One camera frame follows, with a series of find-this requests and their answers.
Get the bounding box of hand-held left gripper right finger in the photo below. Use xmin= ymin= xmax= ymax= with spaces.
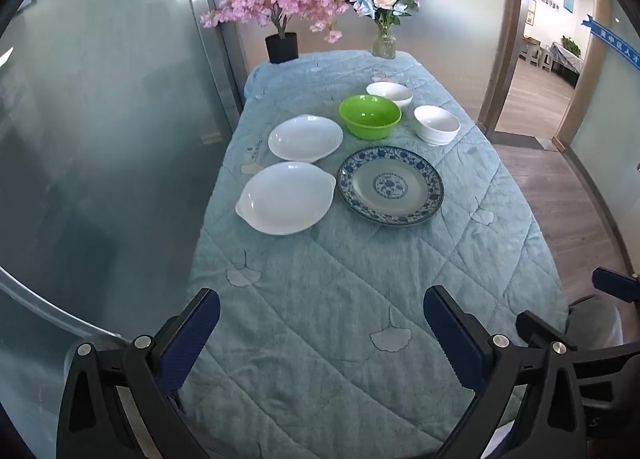
xmin=423 ymin=285 xmax=588 ymax=459

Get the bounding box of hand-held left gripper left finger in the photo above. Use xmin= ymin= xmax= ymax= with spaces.
xmin=56 ymin=287 xmax=222 ymax=459

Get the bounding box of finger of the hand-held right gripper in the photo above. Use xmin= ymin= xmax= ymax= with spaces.
xmin=592 ymin=267 xmax=640 ymax=303
xmin=516 ymin=310 xmax=577 ymax=349

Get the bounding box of blue patterned porcelain plate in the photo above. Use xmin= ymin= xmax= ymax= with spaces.
xmin=336 ymin=146 xmax=445 ymax=227

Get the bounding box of white eared plate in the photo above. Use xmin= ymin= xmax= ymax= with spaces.
xmin=268 ymin=114 xmax=344 ymax=163
xmin=235 ymin=162 xmax=337 ymax=236

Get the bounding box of white bowl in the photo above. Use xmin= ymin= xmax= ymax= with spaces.
xmin=366 ymin=82 xmax=414 ymax=110
xmin=413 ymin=105 xmax=461 ymax=146

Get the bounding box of green plastic bowl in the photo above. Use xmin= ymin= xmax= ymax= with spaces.
xmin=339 ymin=94 xmax=402 ymax=140

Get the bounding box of grey upholstered chair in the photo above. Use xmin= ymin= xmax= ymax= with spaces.
xmin=569 ymin=293 xmax=624 ymax=349

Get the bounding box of light blue quilted blanket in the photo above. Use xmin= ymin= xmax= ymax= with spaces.
xmin=177 ymin=50 xmax=571 ymax=459

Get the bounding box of cloth covered table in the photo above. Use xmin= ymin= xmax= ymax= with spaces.
xmin=549 ymin=42 xmax=584 ymax=86

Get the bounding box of blue band glass sticker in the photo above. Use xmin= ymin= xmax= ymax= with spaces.
xmin=585 ymin=14 xmax=640 ymax=71

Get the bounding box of white side table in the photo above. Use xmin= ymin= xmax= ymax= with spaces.
xmin=520 ymin=36 xmax=544 ymax=65

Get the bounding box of glass vase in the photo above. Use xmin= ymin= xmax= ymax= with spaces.
xmin=371 ymin=25 xmax=397 ymax=60

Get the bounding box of pink blossom tree black pot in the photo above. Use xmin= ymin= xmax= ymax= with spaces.
xmin=200 ymin=0 xmax=351 ymax=65

